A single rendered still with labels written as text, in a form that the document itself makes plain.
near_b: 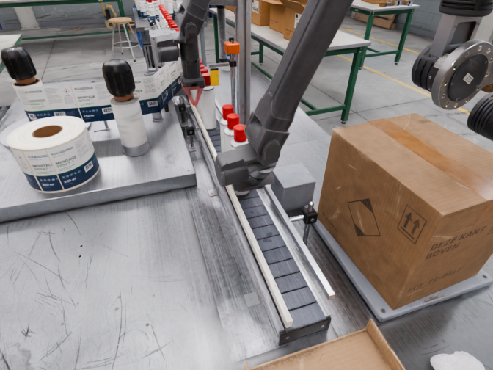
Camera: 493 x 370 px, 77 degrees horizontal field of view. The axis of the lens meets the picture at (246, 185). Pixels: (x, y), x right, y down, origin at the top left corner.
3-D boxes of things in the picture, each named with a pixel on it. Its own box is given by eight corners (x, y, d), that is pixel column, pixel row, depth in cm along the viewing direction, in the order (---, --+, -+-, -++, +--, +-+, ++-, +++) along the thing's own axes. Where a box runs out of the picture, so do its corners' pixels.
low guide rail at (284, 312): (188, 101, 137) (188, 97, 136) (191, 100, 138) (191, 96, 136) (286, 328, 56) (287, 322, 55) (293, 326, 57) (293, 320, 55)
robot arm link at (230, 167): (282, 142, 59) (264, 117, 64) (224, 156, 55) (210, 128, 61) (276, 185, 67) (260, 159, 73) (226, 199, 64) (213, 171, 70)
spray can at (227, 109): (220, 163, 101) (216, 103, 89) (235, 161, 102) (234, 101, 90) (224, 172, 97) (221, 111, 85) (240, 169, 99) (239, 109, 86)
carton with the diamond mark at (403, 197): (315, 216, 86) (331, 128, 69) (385, 196, 93) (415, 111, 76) (392, 311, 64) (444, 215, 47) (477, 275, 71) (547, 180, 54)
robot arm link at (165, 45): (197, 23, 86) (189, 12, 91) (155, 26, 82) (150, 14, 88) (199, 64, 95) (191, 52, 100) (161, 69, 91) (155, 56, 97)
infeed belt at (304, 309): (174, 73, 184) (173, 66, 181) (188, 71, 186) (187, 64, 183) (285, 342, 60) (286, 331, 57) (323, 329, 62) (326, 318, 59)
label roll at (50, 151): (33, 163, 101) (12, 122, 93) (98, 150, 107) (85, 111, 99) (24, 200, 87) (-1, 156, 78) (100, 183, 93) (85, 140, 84)
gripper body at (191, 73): (185, 88, 96) (182, 63, 92) (180, 77, 104) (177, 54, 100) (205, 86, 98) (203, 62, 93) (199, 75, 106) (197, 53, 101)
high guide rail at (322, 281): (204, 87, 136) (204, 84, 135) (207, 87, 136) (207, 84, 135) (327, 300, 55) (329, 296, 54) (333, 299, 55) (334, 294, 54)
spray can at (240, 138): (229, 187, 91) (227, 123, 79) (246, 183, 93) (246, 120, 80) (235, 198, 87) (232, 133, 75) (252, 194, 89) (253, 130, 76)
